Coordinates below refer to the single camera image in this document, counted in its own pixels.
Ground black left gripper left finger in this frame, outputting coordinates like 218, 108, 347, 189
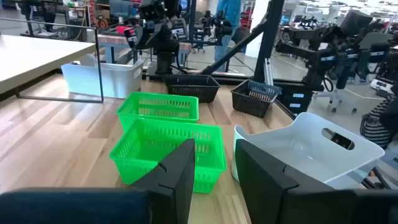
129, 138, 196, 224

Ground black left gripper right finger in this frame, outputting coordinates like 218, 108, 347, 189
235, 139, 355, 224

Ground white plastic basket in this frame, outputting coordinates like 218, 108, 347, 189
60, 53, 146, 100
231, 111, 386, 190

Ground green plastic basket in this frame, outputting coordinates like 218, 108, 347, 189
108, 118, 228, 194
115, 91, 200, 131

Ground black plastic basket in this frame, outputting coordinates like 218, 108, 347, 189
162, 73, 221, 103
230, 79, 282, 118

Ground wooden background workbench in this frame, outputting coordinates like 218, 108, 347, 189
98, 33, 193, 65

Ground black box with white labels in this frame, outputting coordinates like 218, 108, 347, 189
275, 81, 315, 116

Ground person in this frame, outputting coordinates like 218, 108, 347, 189
213, 0, 248, 73
359, 83, 398, 151

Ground white office chair base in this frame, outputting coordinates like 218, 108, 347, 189
312, 88, 358, 114

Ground black background robot arms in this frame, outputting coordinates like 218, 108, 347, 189
275, 9, 398, 94

